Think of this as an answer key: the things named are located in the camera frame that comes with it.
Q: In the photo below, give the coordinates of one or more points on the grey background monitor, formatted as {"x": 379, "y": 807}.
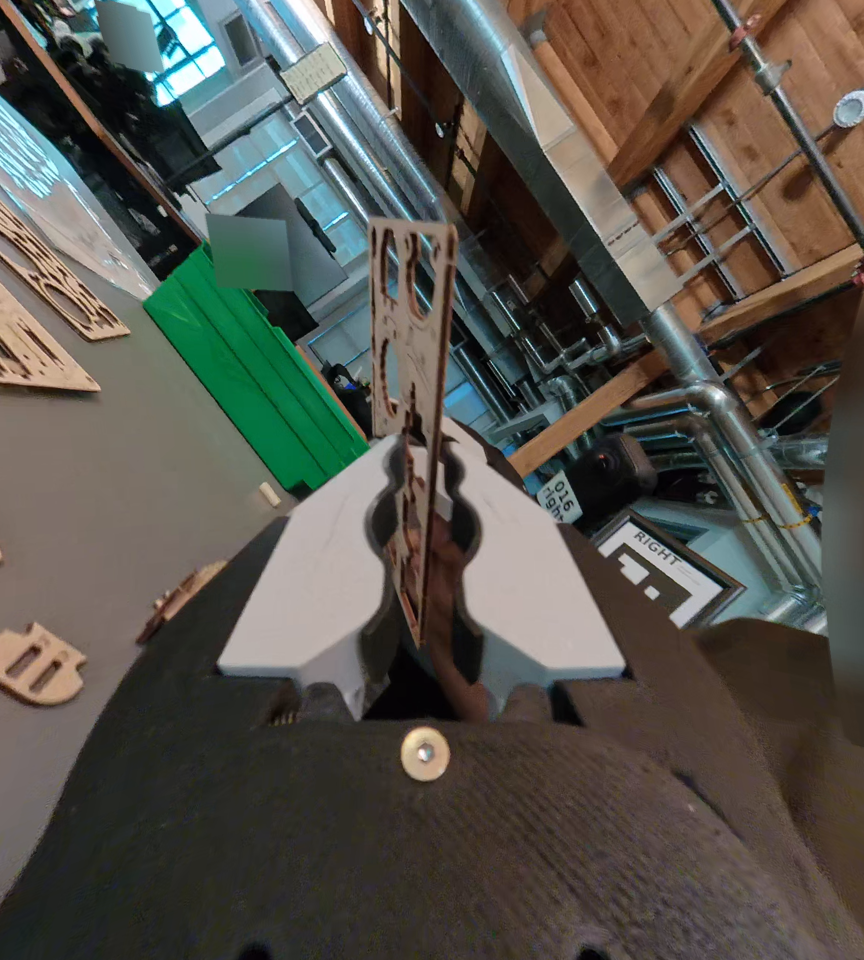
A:
{"x": 312, "y": 255}

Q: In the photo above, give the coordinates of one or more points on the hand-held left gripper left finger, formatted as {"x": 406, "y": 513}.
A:
{"x": 304, "y": 600}

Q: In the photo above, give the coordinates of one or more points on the green plastic bin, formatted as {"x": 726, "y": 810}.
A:
{"x": 252, "y": 375}

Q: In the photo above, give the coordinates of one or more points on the person's brown sweater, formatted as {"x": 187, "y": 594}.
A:
{"x": 776, "y": 712}

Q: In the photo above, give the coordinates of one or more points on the round-holed wooden puzzle sheet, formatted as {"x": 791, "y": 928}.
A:
{"x": 102, "y": 324}

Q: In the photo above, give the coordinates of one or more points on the clear plastic sheet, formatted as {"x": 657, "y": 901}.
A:
{"x": 19, "y": 150}

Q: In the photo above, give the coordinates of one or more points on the metal sprinkler pipe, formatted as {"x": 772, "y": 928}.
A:
{"x": 791, "y": 118}

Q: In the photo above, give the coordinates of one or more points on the grey desk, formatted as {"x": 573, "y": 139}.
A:
{"x": 139, "y": 465}

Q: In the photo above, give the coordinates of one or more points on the small wooden cone model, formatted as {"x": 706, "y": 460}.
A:
{"x": 177, "y": 600}

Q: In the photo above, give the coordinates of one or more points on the small white block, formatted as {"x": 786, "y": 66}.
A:
{"x": 270, "y": 495}

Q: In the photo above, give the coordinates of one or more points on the hanging paper sign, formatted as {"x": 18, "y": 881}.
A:
{"x": 315, "y": 71}

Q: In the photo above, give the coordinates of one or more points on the round spiral metal duct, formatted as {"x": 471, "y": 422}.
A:
{"x": 342, "y": 127}

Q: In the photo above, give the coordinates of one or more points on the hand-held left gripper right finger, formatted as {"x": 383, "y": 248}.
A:
{"x": 537, "y": 600}

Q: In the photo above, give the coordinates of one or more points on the slotted wooden puzzle sheet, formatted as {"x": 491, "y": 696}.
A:
{"x": 64, "y": 375}

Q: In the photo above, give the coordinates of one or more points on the gear-holed wooden puzzle sheet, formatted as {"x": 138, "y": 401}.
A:
{"x": 443, "y": 315}

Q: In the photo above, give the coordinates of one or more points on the framed marker sign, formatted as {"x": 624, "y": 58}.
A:
{"x": 664, "y": 570}

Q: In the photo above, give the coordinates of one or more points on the metal vent pipes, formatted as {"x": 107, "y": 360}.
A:
{"x": 731, "y": 420}

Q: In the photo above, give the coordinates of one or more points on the rectangular metal air duct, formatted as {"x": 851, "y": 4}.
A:
{"x": 552, "y": 150}

